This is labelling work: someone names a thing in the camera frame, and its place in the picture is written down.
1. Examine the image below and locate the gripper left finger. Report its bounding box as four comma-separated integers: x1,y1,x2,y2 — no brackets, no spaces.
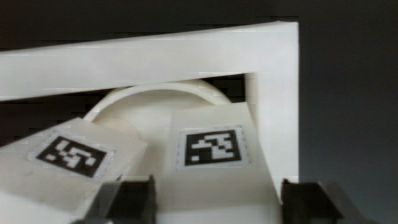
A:
71,176,158,224

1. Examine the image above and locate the white front fence bar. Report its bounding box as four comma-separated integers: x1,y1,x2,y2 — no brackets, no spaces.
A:
0,21,299,101

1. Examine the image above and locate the white stool leg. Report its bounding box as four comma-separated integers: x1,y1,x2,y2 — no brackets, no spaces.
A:
157,103,283,224
0,118,148,224

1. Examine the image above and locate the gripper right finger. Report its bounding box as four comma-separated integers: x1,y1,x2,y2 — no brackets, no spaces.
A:
279,178,375,224

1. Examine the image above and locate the white round stool seat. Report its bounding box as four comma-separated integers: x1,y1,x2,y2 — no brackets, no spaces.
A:
84,80,231,133

